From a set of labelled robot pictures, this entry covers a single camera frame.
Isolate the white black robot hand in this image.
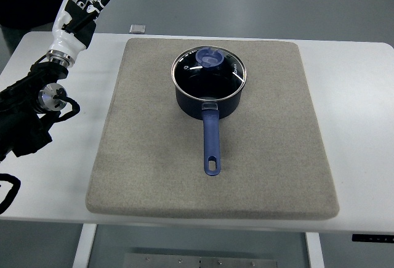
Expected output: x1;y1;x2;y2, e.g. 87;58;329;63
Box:
46;0;111;66

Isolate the glass lid blue knob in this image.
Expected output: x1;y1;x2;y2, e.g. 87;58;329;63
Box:
171;46;247;100

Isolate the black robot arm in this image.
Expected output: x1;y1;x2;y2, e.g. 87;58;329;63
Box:
1;51;80;160

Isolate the small silver floor plate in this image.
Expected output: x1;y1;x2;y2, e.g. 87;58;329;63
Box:
129;24;146;34

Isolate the dark blue saucepan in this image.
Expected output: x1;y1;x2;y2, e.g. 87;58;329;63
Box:
171;46;247;177

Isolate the white table leg left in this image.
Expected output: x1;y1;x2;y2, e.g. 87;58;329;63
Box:
72;224;97;268

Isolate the white table leg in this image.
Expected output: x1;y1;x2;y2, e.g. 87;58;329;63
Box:
72;224;97;268
305;232;325;268

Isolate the beige felt mat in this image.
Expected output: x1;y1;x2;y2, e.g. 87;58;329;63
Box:
86;38;339;220

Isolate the white table leg right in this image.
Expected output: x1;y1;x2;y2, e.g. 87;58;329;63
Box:
305;232;325;268

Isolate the black table control panel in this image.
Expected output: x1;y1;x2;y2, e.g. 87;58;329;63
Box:
352;234;394;243

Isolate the black cable loop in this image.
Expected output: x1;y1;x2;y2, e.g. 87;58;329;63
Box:
0;173;22;214

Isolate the metal table base plate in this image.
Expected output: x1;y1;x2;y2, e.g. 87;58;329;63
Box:
123;253;278;268

